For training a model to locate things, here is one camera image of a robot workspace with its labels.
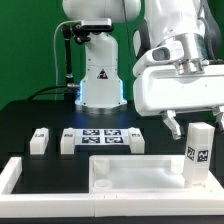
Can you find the fiducial marker sheet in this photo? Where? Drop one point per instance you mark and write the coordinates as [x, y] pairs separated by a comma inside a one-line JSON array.
[[101, 137]]

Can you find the grey camera on mount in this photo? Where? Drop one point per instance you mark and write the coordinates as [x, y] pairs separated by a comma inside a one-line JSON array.
[[97, 25]]

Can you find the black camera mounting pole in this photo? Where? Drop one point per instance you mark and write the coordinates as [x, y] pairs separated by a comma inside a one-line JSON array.
[[69, 53]]

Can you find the white U-shaped obstacle frame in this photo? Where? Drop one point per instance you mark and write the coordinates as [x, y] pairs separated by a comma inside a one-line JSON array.
[[38, 205]]

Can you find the white desk top tray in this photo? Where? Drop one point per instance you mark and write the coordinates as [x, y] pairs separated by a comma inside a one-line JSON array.
[[149, 185]]

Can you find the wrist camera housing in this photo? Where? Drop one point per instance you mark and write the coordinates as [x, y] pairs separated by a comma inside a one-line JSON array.
[[162, 55]]

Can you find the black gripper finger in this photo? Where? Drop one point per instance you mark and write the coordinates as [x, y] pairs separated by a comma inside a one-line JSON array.
[[218, 112], [169, 120]]

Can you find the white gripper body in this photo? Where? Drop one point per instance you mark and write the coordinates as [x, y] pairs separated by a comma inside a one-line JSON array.
[[161, 88]]

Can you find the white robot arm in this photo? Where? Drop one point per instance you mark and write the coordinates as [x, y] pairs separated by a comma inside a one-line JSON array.
[[188, 21]]

